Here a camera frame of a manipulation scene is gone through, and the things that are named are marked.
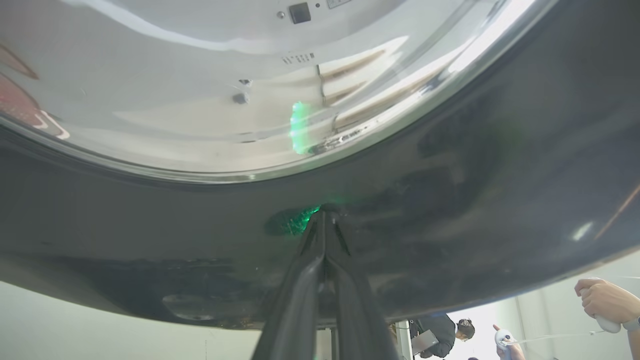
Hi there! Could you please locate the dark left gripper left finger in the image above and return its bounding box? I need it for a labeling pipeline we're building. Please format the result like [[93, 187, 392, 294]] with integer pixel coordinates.
[[252, 212, 326, 360]]

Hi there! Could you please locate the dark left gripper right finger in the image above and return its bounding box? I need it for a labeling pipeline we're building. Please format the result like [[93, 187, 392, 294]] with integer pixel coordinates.
[[325, 212, 402, 360]]

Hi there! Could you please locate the operator hand gripping controller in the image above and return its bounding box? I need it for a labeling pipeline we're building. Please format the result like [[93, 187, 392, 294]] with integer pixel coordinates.
[[492, 324, 527, 360]]

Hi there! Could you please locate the operator hand with wristwatch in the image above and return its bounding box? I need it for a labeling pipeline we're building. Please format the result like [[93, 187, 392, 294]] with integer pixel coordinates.
[[574, 277, 640, 326]]

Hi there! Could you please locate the person in dark clothing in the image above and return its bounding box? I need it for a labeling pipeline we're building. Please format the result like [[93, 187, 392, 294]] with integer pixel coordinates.
[[409, 313, 476, 359]]

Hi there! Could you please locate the thin white controller cord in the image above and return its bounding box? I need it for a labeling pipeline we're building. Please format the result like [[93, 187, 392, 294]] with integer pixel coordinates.
[[514, 330, 598, 345]]

